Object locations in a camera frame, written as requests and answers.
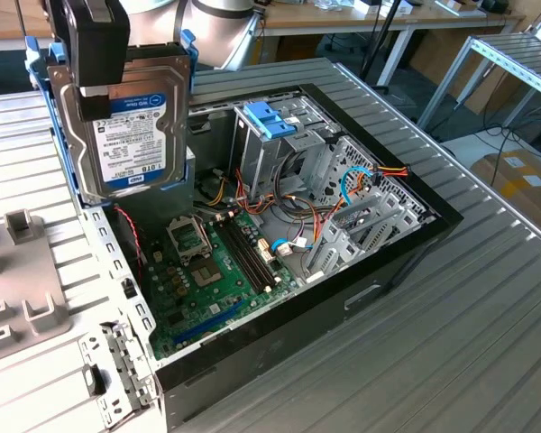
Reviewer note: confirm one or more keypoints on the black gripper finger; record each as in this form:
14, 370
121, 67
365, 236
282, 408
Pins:
101, 49

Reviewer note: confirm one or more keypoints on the hard disk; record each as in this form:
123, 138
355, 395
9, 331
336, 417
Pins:
135, 149

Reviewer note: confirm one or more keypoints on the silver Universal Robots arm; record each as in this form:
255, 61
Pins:
225, 40

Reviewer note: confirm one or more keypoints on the metal disk bay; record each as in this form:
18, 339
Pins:
338, 252

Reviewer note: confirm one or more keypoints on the grey power supply unit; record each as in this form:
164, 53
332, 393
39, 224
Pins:
171, 207

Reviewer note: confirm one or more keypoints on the blue plastic drive latch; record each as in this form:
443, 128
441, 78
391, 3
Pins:
263, 118

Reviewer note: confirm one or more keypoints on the metal optical drive cage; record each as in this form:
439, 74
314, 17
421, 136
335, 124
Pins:
261, 162

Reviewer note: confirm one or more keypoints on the black case fan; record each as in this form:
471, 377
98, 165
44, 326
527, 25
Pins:
122, 252

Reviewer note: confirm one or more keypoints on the grey parts rack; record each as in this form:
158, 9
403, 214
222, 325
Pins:
22, 277

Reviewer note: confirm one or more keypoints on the CPU socket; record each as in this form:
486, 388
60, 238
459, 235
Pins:
205, 273

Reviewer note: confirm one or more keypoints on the black RAM slot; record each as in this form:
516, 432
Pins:
251, 257
244, 257
258, 257
264, 257

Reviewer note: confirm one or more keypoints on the cream board connector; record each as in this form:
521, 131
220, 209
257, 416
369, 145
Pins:
266, 252

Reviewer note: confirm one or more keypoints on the black tripod stand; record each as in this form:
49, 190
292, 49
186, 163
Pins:
373, 54

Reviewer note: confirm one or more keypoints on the green motherboard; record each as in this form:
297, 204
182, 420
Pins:
234, 293

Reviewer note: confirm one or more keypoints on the small silver board chip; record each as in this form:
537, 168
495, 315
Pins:
214, 309

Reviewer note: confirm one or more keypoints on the blue expansion slot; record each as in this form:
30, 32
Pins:
207, 325

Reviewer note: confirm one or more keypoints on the black open PC case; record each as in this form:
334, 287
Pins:
275, 352

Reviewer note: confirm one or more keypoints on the labelled cardboard box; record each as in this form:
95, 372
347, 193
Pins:
523, 189

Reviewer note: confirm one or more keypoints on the wooden desk white frame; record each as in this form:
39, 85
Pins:
324, 18
0, 27

